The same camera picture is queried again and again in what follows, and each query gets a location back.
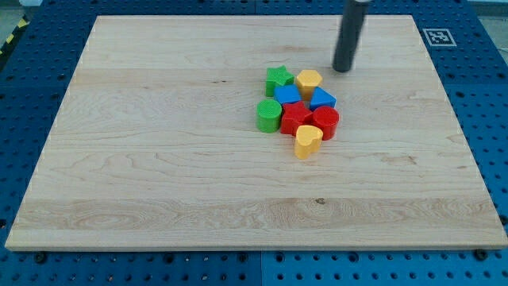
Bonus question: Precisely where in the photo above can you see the green star block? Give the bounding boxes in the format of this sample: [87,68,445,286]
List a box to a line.
[265,65,294,97]

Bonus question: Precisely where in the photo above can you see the blue triangle block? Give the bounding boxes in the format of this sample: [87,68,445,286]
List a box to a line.
[310,87,337,111]

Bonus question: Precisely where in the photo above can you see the black bolt left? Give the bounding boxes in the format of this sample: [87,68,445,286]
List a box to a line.
[33,252,48,265]

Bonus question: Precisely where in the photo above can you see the red cylinder block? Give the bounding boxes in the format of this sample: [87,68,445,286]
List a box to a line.
[311,106,340,141]

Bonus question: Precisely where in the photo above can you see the black bolt right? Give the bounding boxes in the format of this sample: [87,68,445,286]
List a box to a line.
[473,249,489,261]

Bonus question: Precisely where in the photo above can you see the green cylinder block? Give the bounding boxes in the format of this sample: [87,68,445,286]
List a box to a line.
[256,99,282,133]

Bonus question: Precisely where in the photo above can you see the yellow heart block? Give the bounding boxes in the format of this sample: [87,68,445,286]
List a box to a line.
[294,125,323,160]

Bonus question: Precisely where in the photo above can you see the light wooden board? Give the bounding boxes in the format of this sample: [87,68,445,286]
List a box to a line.
[6,15,507,252]

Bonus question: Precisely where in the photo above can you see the red star block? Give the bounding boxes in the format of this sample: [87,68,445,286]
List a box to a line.
[280,101,313,136]

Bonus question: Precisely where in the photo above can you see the blue square block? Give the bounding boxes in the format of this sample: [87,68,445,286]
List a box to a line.
[274,84,302,105]

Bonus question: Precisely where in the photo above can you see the yellow hexagon block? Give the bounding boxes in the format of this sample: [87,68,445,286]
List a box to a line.
[295,70,323,101]

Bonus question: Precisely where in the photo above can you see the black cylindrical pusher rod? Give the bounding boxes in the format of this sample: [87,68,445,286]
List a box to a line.
[333,0,371,72]

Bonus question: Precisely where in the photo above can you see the white fiducial marker tag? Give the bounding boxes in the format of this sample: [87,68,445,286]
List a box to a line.
[422,28,456,47]

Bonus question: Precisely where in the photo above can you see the black bolt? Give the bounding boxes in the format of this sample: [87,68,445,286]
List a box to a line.
[33,252,48,265]
[473,249,489,261]

